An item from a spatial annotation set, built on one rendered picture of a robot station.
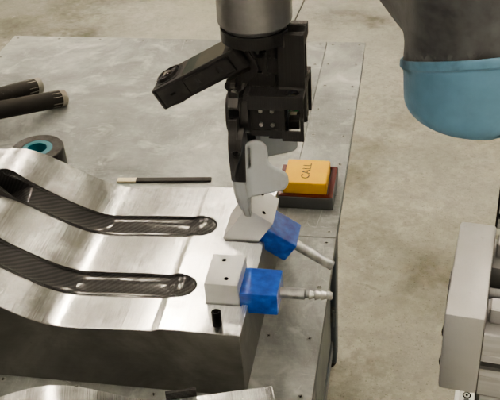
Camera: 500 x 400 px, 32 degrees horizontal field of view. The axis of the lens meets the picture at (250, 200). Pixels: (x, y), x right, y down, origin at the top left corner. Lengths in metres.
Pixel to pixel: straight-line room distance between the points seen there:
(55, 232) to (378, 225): 1.58
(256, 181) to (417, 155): 1.92
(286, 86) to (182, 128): 0.53
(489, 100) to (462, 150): 2.46
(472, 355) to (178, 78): 0.40
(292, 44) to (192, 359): 0.34
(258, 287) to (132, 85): 0.72
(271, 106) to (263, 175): 0.08
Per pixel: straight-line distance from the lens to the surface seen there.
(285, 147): 0.99
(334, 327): 1.98
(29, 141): 1.36
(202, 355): 0.91
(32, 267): 1.00
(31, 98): 1.47
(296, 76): 0.88
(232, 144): 0.89
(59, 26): 3.95
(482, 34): 0.39
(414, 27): 0.41
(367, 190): 2.64
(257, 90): 0.89
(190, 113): 1.44
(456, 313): 0.75
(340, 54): 1.61
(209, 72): 0.89
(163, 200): 1.09
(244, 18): 0.84
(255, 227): 0.98
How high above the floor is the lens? 1.50
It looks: 35 degrees down
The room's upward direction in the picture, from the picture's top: 4 degrees counter-clockwise
